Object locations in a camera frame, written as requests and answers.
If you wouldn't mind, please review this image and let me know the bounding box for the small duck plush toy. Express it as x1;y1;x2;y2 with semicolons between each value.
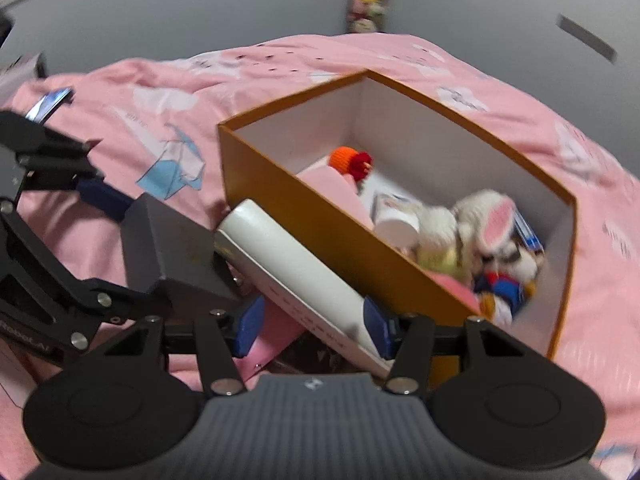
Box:
472;255;538;323

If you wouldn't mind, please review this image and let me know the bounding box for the white crochet bunny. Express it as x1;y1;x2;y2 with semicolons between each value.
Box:
417;189;541;281

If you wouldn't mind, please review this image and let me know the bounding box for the long white tube box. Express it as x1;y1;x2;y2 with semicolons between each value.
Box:
215;199;401;378

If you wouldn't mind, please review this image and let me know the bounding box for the orange crochet toy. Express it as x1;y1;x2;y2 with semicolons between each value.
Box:
327;146;375;183

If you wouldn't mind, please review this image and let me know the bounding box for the orange cardboard box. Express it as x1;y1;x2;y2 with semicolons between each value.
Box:
217;69;578;391

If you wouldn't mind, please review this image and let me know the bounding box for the shiny flat object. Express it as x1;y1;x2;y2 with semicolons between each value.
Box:
26;87;76;124

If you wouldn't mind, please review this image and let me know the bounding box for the grey blurred box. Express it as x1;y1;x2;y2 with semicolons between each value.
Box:
0;52;49;91

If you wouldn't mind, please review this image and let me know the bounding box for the grey wall socket strip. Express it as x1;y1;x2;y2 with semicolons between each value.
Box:
556;14;618;65

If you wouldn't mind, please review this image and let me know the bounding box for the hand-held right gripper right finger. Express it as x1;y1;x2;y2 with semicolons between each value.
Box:
362;296;472;394

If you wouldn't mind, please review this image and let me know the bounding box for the small white printed carton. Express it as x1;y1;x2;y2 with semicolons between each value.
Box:
372;192;422;248

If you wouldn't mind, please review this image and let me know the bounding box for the pink printed blanket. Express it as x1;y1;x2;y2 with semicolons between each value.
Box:
0;32;640;480

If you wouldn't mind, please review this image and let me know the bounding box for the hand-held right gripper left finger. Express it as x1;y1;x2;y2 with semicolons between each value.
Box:
142;295;267;397

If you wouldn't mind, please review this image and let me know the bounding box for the dark grey gift box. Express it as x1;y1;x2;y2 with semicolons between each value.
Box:
120;192;246;318

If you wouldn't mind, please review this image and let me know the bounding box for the blue printed small carton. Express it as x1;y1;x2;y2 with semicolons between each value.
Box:
510;207;546;253

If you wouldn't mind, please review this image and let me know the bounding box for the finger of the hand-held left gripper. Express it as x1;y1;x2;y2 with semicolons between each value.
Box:
0;210;174;349
0;112;136;222

